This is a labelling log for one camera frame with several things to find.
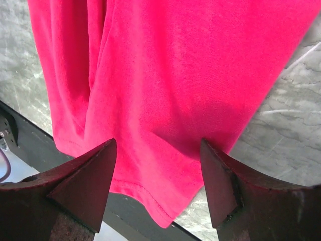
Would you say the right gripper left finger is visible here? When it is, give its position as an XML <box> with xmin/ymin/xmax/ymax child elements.
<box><xmin>1</xmin><ymin>139</ymin><xmax>117</xmax><ymax>240</ymax></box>

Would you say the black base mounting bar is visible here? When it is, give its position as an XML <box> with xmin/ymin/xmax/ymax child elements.
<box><xmin>1</xmin><ymin>102</ymin><xmax>198</xmax><ymax>240</ymax></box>

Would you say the magenta t-shirt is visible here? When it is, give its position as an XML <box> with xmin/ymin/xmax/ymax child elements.
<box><xmin>28</xmin><ymin>1</ymin><xmax>320</xmax><ymax>228</ymax></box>

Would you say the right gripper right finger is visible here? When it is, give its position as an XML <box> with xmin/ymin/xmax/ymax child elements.
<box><xmin>200</xmin><ymin>139</ymin><xmax>320</xmax><ymax>240</ymax></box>

